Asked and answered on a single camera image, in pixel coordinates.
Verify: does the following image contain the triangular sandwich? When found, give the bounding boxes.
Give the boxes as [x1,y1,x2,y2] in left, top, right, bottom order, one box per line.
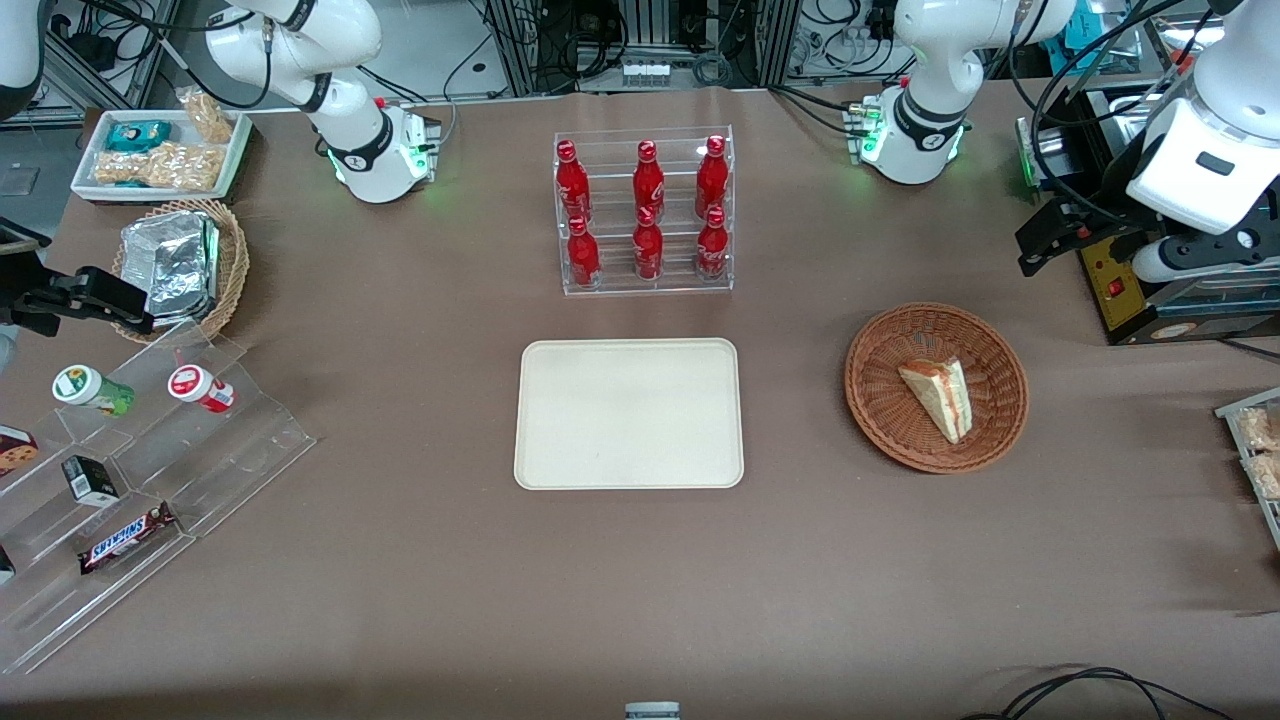
[897,357,973,446]

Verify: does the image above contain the cookie box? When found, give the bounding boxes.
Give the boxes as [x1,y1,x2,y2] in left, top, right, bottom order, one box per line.
[0,425,40,480]

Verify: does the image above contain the teal snack packet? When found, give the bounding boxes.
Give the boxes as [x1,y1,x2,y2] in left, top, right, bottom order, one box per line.
[104,120,174,154]

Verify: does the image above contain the black food warmer cabinet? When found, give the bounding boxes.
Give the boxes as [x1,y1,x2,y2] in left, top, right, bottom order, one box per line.
[1014,78,1280,348]

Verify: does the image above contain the small clear peanut bag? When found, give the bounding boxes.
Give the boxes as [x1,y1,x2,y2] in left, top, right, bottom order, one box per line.
[176,86,235,145]

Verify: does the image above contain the red yogurt cup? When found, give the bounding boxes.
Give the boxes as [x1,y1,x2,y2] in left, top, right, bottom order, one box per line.
[166,364,238,415]

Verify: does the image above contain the clear acrylic bottle rack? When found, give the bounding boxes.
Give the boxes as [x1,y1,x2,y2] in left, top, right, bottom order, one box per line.
[553,125,736,297]

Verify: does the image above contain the brown wicker basket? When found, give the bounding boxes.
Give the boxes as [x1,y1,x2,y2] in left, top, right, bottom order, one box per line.
[844,302,1030,475]

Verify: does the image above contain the small black box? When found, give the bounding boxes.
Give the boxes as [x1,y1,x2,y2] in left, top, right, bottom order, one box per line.
[61,454,122,507]

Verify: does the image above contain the black floor cables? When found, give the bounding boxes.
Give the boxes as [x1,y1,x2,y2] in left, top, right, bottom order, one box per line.
[958,665,1237,720]

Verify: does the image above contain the large clear peanut bag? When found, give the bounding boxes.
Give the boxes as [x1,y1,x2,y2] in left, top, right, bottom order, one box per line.
[93,142,225,193]

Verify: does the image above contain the green yogurt cup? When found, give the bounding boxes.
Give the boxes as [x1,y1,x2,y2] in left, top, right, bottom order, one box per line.
[52,364,137,419]

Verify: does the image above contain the right edge snack tray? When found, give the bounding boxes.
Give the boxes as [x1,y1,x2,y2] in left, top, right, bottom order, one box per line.
[1214,386,1280,553]

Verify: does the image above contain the teal box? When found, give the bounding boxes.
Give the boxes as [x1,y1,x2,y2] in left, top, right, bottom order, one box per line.
[1062,8,1123,53]

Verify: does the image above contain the silver foil packages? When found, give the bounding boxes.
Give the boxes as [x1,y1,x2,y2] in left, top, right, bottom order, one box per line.
[119,209,221,321]

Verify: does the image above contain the light wicker basket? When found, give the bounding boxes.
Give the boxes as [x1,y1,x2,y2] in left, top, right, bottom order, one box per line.
[110,198,251,346]

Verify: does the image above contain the brown snickers bar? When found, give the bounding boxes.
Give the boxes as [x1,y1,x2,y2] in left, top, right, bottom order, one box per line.
[77,501,180,576]

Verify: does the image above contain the black power adapter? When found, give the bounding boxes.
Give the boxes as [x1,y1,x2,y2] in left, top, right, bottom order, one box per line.
[68,33,118,73]

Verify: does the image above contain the beige plastic tray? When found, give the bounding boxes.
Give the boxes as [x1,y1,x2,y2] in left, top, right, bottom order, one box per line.
[513,338,746,491]

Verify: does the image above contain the red cola bottle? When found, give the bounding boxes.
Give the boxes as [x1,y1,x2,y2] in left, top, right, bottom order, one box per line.
[632,140,666,219]
[555,139,592,223]
[567,216,602,290]
[695,134,729,219]
[632,207,665,282]
[696,205,730,282]

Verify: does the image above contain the white rectangular snack tray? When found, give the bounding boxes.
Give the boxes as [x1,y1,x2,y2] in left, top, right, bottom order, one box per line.
[70,108,254,205]

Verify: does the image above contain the clear acrylic stepped display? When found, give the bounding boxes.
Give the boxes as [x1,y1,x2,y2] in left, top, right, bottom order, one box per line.
[0,320,319,677]

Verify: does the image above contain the black table cable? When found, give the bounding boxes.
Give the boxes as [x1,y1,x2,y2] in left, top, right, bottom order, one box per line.
[1214,335,1280,364]

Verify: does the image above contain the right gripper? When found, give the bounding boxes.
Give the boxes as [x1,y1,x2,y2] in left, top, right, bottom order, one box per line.
[0,222,157,337]

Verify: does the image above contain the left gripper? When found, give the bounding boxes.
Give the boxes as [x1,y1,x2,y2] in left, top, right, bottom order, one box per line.
[1017,95,1280,279]

